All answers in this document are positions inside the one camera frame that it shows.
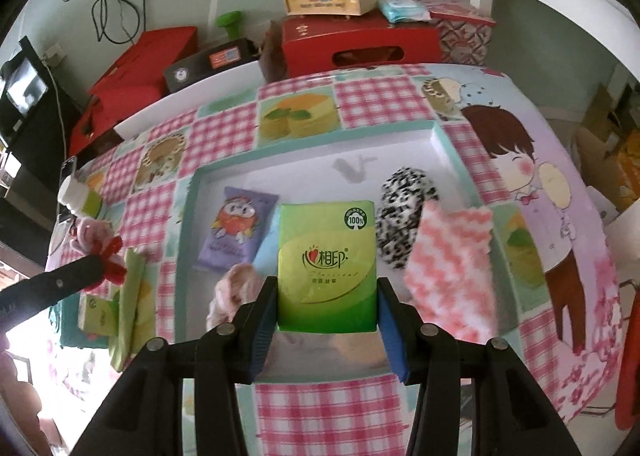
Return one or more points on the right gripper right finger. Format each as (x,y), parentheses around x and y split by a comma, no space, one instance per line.
(423,354)

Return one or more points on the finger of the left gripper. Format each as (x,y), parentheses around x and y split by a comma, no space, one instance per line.
(27,298)

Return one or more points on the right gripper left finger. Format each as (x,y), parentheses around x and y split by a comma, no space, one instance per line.
(231,354)

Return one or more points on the pink white cloth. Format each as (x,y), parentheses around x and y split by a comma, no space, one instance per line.
(240,285)

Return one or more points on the pink white fuzzy sock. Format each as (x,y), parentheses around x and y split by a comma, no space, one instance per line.
(449,274)

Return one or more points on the light green sock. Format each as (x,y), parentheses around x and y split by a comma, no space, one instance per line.
(126,300)

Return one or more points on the green tissue pack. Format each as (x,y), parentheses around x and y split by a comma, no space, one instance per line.
(327,268)
(98,316)

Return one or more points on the light blue face mask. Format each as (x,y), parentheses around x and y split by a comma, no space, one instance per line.
(266,260)

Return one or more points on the teal tissue cube box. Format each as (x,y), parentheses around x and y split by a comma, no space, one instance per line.
(72,337)

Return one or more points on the pink plaid patchwork tablecloth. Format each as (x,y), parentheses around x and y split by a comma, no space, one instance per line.
(554,280)

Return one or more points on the white pill bottle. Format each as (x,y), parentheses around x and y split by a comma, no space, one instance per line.
(79,198)

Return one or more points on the purple snack packet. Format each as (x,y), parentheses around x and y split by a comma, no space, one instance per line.
(238,229)

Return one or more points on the white teal tray box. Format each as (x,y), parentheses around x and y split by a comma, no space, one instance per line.
(316,200)

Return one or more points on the black white leopard scrunchie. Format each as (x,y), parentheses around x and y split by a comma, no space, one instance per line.
(398,216)

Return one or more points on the black monitor screen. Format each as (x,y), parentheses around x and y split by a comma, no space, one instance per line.
(37,115)

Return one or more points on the red chair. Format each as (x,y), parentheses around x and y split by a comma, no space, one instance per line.
(627,394)

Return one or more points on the black box with gauge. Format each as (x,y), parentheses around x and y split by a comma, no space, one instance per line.
(210,62)

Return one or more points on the red patterned gift box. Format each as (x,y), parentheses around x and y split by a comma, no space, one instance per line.
(463,33)

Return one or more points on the green plastic dumbbell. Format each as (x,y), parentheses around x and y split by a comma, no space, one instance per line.
(231,23)

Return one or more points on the blue wet wipes pack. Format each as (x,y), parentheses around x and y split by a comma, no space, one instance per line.
(404,11)

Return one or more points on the red cardboard box with handle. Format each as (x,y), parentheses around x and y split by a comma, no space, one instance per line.
(303,45)

